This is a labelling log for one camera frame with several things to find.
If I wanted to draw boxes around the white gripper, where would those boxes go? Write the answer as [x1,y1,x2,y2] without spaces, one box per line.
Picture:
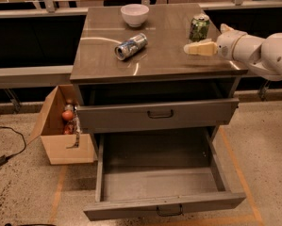
[184,24,246,60]

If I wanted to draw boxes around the green soda can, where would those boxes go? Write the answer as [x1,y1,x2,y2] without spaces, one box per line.
[189,13,210,42]

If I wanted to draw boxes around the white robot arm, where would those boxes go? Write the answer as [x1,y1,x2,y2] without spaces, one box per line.
[184,24,282,81]

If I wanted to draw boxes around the upper grey drawer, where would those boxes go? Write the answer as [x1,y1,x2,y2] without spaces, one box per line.
[77,98,239,134]

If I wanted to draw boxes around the blue silver can lying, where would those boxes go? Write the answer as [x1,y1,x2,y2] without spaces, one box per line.
[114,33,148,60]

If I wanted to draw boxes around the grey drawer cabinet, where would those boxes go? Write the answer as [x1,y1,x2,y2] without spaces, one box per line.
[69,3,249,135]

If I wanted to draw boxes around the open middle grey drawer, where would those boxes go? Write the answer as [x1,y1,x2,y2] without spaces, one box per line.
[84,128,245,220]

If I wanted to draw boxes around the white bowl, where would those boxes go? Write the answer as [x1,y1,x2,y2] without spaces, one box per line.
[121,4,149,27]

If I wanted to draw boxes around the orange fruit in box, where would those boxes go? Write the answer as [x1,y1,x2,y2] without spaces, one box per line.
[62,110,74,121]

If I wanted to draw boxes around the snack bags in box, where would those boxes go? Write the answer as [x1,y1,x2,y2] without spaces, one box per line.
[62,104,82,149]

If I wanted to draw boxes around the cardboard box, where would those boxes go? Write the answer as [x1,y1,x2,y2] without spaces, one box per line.
[28,85,96,165]

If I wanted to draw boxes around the black power cable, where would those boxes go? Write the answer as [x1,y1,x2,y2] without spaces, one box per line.
[0,123,27,171]

